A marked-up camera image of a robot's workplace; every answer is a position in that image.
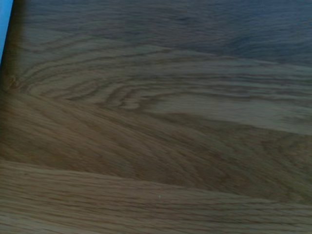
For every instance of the blue mug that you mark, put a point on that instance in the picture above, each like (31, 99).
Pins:
(3, 22)

